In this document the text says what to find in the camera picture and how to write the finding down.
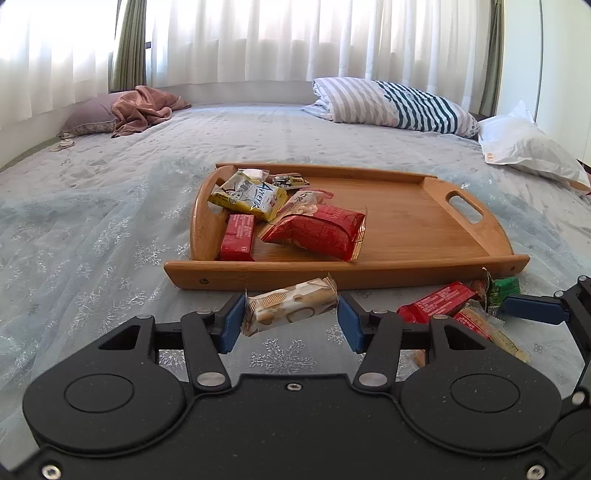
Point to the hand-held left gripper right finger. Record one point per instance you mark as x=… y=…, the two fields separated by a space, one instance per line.
x=350 y=323

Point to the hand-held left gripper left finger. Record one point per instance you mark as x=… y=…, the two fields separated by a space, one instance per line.
x=232 y=323

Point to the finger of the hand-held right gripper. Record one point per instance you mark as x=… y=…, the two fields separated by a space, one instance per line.
x=531 y=308

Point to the green snack packet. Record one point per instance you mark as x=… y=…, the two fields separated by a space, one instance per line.
x=503 y=288

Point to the red label clear cracker packet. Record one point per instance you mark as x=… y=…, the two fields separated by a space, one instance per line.
x=508 y=344

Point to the beige wafer snack packet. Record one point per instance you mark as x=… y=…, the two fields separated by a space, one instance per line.
x=291 y=304

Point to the dark red snack packet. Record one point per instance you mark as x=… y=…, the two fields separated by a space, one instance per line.
x=438 y=300

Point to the wooden tray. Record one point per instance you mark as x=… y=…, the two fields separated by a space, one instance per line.
x=415 y=221

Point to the black white yellow snack packet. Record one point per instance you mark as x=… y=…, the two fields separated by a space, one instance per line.
x=291 y=181

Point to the red boxy snack packet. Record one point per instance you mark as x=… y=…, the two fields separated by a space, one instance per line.
x=238 y=237

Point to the large red snack bag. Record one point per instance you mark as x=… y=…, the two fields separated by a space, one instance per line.
x=318 y=230

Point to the clear pink nut packet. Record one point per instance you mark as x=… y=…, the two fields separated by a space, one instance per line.
x=302 y=203

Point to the light blue snowflake blanket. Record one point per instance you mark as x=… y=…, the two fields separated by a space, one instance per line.
x=92 y=277

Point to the brown cream snack bar packet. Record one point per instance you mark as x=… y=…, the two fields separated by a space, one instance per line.
x=256 y=174

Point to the white pillow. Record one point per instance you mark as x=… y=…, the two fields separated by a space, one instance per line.
x=521 y=143

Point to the grey floral bed sheet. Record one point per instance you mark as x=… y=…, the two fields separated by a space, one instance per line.
x=258 y=134

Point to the striped pillow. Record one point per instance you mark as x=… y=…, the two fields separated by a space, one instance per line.
x=369 y=99

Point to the pink cloth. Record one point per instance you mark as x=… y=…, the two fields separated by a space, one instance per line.
x=143 y=108

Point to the small white object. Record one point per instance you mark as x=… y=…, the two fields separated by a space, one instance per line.
x=64 y=144

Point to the purple pillow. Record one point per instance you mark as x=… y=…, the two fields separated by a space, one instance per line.
x=87 y=115

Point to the green drape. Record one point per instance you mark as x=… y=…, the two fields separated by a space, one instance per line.
x=494 y=55
x=129 y=46

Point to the white sheer curtain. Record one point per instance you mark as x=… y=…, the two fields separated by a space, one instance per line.
x=300 y=37
x=46 y=46

